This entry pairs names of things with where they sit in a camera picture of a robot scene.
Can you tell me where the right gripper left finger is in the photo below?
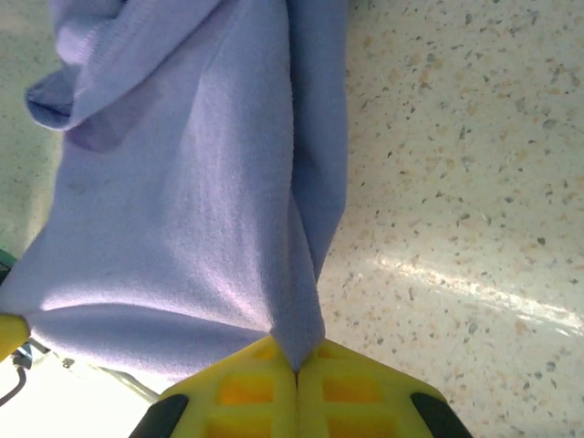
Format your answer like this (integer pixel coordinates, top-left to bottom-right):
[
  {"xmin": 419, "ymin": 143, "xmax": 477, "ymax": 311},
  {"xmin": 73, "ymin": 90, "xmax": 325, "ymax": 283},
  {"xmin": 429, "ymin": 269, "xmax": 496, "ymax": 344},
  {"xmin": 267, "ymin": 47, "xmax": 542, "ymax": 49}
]
[{"xmin": 129, "ymin": 336, "xmax": 298, "ymax": 438}]

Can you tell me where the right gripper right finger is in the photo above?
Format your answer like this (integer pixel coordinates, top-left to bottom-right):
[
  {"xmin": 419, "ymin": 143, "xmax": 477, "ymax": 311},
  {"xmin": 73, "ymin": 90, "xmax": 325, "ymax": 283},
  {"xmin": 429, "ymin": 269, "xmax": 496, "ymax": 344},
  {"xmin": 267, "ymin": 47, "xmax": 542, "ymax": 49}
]
[{"xmin": 296, "ymin": 339, "xmax": 475, "ymax": 438}]

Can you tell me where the purple t-shirt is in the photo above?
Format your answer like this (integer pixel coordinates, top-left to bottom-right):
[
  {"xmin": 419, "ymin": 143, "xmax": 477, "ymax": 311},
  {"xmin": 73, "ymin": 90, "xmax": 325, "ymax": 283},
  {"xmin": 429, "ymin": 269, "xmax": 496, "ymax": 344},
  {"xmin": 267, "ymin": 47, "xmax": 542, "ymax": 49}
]
[{"xmin": 0, "ymin": 0, "xmax": 353, "ymax": 390}]

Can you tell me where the folded teal t-shirt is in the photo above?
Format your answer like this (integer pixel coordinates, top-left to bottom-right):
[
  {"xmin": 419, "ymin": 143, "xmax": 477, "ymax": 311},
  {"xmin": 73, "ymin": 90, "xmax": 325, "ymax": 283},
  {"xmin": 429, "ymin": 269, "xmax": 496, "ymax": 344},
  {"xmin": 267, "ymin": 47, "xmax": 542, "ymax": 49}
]
[{"xmin": 0, "ymin": 247, "xmax": 18, "ymax": 280}]

